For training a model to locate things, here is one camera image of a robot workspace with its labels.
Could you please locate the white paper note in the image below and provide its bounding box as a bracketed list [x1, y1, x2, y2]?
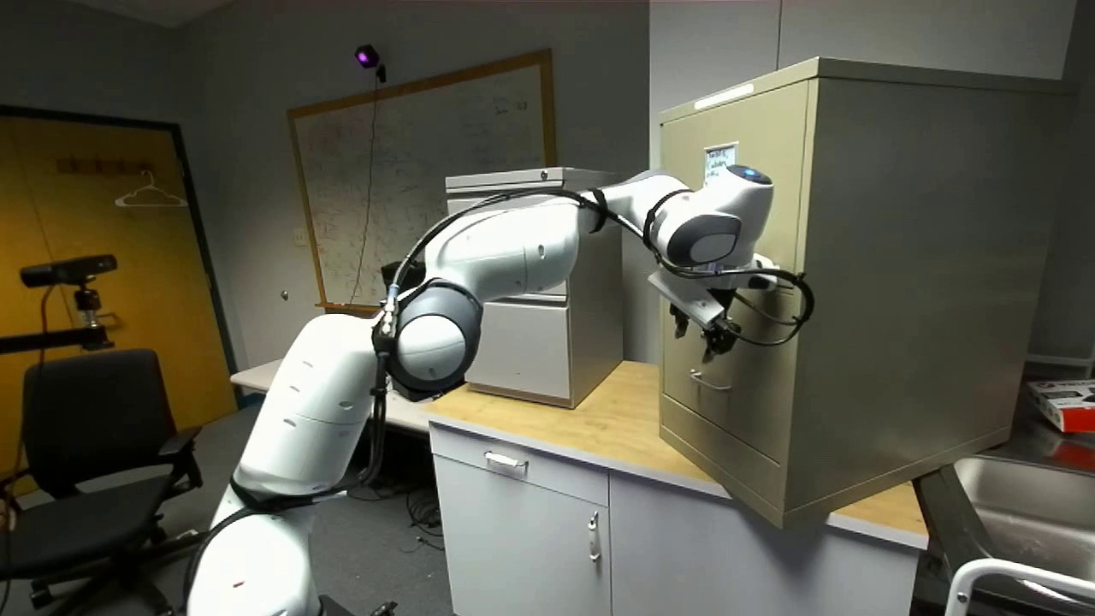
[700, 141, 742, 189]

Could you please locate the black office chair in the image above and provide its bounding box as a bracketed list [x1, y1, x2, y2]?
[0, 346, 209, 616]

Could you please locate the wire clothes hanger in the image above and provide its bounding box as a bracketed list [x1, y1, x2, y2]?
[111, 168, 193, 216]

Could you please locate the whiteboard with wooden frame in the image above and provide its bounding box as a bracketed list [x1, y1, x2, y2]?
[284, 45, 566, 323]

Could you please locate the gray base cabinet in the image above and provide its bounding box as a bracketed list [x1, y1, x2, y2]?
[429, 417, 929, 616]

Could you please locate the black camera on stand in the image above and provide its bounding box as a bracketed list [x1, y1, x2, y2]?
[0, 250, 123, 360]

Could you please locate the yellow door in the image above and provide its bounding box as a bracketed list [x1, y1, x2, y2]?
[0, 108, 239, 487]

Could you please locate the beige drawer with label holder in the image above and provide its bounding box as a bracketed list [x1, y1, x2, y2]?
[656, 279, 803, 498]

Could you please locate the gray lateral file cabinet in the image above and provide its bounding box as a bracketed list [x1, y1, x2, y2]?
[440, 164, 628, 412]

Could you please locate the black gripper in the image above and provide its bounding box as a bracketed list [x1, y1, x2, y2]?
[647, 264, 746, 364]

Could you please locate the purple lit ceiling camera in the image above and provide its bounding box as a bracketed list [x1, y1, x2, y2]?
[350, 41, 392, 86]

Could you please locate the white metal tube frame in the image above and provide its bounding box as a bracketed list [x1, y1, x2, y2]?
[940, 556, 1095, 616]

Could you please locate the beige drawer with paper note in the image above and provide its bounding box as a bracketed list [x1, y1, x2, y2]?
[656, 86, 819, 308]

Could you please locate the red and white box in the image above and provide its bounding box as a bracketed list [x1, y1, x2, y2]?
[1023, 376, 1095, 438]

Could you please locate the beige metal file cabinet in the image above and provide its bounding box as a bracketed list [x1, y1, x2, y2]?
[655, 54, 1072, 534]

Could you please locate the steel sink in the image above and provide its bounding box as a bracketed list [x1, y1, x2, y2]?
[947, 452, 1095, 599]

